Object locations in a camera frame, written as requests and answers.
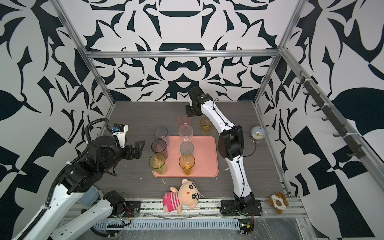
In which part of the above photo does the wall hook rack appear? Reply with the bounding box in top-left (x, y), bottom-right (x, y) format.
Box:
top-left (297, 71), bottom-right (366, 159)

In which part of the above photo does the black corrugated cable conduit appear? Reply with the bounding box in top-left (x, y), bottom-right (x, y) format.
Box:
top-left (17, 117), bottom-right (133, 238)

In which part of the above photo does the tall yellow glass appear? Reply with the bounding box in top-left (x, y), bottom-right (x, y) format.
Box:
top-left (179, 154), bottom-right (196, 176)

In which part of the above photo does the small brown plush toy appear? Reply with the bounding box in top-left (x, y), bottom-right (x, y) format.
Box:
top-left (268, 193), bottom-right (289, 215)

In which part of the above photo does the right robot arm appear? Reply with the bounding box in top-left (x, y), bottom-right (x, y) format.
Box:
top-left (186, 87), bottom-right (256, 215)

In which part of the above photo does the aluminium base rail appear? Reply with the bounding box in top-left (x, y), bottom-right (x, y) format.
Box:
top-left (49, 196), bottom-right (310, 224)

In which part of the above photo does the pink plastic tray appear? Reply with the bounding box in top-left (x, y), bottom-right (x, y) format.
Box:
top-left (153, 136), bottom-right (219, 178)

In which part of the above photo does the pink short glass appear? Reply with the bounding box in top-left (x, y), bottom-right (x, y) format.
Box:
top-left (178, 115), bottom-right (192, 127)

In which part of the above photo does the blue-grey tall glass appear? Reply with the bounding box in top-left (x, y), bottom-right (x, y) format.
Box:
top-left (154, 127), bottom-right (169, 146)

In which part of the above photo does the short amber glass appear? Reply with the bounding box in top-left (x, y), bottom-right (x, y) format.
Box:
top-left (200, 117), bottom-right (213, 134)

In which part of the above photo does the plush doll pink shirt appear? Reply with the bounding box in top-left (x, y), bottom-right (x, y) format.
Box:
top-left (162, 179), bottom-right (202, 214)

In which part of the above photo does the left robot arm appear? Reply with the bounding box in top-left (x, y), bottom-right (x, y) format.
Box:
top-left (15, 136), bottom-right (146, 240)

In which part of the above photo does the tall light green glass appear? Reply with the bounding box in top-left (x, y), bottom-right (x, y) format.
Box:
top-left (149, 153), bottom-right (167, 175)

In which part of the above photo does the dark smoky glass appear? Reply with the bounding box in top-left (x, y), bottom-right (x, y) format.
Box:
top-left (151, 139), bottom-right (168, 159)

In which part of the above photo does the clear tall glass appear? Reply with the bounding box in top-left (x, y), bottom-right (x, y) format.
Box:
top-left (179, 125), bottom-right (194, 142)

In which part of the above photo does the teal frosted cup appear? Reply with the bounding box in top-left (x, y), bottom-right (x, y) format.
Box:
top-left (180, 142), bottom-right (195, 155)

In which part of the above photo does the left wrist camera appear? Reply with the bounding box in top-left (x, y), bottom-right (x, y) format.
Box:
top-left (112, 124), bottom-right (129, 148)

